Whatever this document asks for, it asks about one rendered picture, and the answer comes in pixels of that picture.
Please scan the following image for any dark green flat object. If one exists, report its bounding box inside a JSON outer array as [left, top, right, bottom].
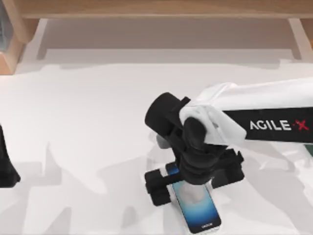
[[303, 143, 313, 158]]

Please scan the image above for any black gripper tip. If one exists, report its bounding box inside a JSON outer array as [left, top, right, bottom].
[[0, 124, 22, 189]]

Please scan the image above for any pale wooden cupboard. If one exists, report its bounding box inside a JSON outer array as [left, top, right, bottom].
[[0, 0, 40, 75]]

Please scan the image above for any white smartphone with blue screen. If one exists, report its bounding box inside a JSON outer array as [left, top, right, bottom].
[[165, 162, 222, 235]]

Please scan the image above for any pale wooden open shelf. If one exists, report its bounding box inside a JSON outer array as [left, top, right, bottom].
[[21, 0, 313, 60]]

